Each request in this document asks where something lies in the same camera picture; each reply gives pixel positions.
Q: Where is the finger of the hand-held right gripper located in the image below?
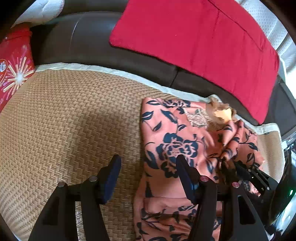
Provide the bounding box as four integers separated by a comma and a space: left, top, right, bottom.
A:
219, 160, 270, 196

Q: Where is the white textured cloth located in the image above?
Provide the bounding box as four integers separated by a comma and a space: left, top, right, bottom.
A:
10, 0, 65, 26

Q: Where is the tan fluffy object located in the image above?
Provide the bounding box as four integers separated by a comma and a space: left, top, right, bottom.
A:
206, 96, 238, 130

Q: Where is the red cushion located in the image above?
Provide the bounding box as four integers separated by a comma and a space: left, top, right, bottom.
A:
109, 0, 280, 126

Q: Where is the white dotted fabric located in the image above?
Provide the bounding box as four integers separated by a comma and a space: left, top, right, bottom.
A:
238, 0, 290, 50

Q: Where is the pink floral garment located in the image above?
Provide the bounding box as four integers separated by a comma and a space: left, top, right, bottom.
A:
133, 97, 265, 241

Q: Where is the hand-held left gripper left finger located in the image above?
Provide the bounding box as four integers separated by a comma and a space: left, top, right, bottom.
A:
28, 154, 122, 241

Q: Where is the woven straw mat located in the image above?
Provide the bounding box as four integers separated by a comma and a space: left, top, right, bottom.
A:
0, 62, 286, 241

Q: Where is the dark brown leather sofa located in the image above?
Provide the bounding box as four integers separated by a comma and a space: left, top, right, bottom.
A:
30, 0, 296, 127

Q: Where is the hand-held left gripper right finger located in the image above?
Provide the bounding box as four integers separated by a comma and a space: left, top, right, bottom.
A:
176, 154, 267, 241

